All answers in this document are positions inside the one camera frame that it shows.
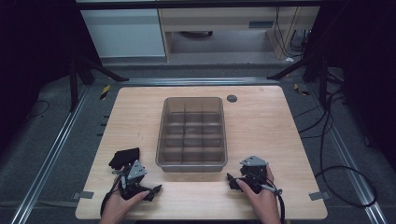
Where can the aluminium floor rail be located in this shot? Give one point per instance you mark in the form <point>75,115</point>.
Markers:
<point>348,161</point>
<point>199,81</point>
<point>46,161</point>

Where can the small white floor scrap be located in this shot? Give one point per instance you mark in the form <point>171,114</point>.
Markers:
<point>289,59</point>

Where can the light wooden desk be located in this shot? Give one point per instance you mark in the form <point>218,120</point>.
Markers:
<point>218,18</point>

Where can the person's right hand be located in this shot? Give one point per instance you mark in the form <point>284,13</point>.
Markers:
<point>266,205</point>

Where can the white cabinet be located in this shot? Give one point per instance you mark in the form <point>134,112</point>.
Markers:
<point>124,32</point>

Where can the grey transparent divided organizer box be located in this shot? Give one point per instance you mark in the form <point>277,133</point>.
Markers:
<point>192,137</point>

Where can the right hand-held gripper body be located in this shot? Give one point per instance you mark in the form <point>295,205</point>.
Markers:
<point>253,169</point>

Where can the person's left hand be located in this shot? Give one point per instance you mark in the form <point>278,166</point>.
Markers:
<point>116,207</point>

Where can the black metal stand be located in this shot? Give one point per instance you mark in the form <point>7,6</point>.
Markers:
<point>74,84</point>
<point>323,81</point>

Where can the yellow black floor tape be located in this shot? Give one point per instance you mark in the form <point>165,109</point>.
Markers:
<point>300,90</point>
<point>105,91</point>

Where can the grey round table grommet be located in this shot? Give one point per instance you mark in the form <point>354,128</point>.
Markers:
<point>232,98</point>

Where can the grey tape piece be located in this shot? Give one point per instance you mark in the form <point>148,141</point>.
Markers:
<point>319,196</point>
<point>83,195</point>

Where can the dark cloth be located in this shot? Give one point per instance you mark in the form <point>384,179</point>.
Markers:
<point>124,157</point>

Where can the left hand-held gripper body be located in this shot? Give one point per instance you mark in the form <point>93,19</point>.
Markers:
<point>137,171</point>

